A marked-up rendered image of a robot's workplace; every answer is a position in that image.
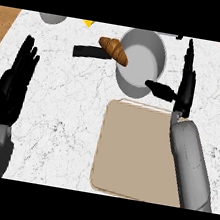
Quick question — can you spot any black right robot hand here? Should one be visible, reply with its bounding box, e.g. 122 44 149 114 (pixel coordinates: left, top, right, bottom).
139 32 205 119

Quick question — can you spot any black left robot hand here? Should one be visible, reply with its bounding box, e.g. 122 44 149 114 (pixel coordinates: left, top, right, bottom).
0 30 44 136

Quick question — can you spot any beige tray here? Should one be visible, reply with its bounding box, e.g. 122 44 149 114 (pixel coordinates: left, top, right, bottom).
86 95 197 209

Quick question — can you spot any brown croissant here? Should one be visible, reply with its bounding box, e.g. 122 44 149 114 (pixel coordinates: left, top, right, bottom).
95 35 133 68

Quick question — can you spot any grey round bowl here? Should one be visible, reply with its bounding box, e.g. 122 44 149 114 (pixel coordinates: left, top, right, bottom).
37 12 68 28

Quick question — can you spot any yellow wedge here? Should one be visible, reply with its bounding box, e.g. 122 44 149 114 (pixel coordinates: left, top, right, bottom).
81 19 96 29

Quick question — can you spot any grey pot with black handle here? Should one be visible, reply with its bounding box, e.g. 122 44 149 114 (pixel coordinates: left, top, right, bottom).
66 19 171 103

